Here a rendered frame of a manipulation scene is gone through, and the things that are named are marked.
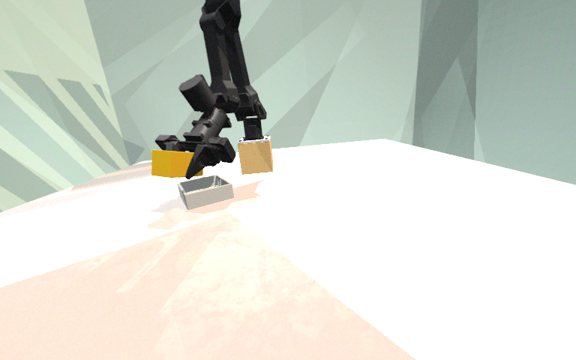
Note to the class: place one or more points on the yellow square cup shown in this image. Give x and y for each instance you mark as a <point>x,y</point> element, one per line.
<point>170,164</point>

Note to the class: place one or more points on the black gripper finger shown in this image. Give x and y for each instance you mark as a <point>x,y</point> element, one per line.
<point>202,157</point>
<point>171,147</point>

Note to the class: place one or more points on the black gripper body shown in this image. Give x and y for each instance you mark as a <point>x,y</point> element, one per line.
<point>204,132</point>

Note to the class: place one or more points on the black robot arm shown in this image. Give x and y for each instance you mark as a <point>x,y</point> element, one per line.
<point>220,24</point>

